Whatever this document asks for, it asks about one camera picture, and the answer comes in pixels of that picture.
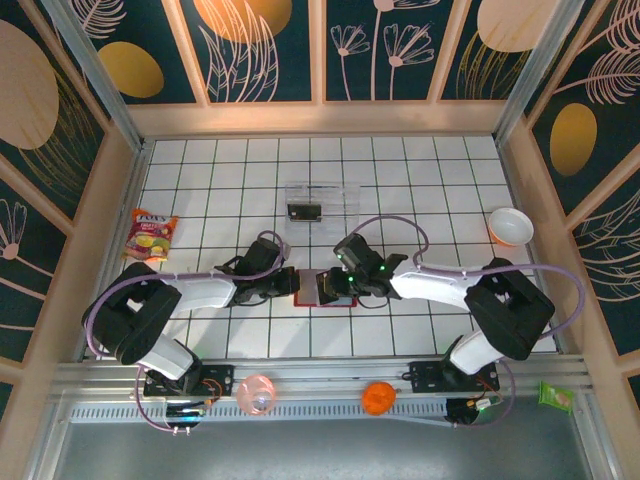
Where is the red card holder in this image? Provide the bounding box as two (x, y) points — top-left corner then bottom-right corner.
(293, 268), (359, 309)

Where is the black credit card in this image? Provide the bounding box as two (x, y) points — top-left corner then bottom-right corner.
(287, 202), (323, 224)

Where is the clear acrylic tray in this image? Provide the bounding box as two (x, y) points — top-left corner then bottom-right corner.
(283, 184), (362, 238)

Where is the fruit candy bag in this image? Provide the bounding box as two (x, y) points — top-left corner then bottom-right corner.
(120, 208), (180, 263)

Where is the pink transparent ball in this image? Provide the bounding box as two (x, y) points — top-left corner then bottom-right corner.
(235, 374), (277, 416)

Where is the orange ball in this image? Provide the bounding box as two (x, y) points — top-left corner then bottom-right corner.
(361, 380), (398, 416)

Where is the white and orange bowl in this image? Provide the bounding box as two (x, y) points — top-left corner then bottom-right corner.
(488, 207), (535, 249)

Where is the green snack packet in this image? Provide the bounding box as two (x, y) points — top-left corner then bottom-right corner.
(537, 382), (575, 412)

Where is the aluminium mounting rail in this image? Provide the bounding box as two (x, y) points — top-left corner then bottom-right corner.
(49, 355), (599, 404)

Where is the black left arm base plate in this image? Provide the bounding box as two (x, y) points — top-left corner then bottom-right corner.
(143, 363), (236, 399)

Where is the slotted metal cable duct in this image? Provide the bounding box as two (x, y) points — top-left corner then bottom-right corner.
(68, 402), (451, 425)

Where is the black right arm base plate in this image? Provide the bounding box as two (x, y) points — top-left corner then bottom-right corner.
(408, 360), (501, 396)

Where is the aluminium frame post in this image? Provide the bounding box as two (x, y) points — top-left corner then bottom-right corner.
(39, 0), (147, 151)
(492, 0), (587, 144)

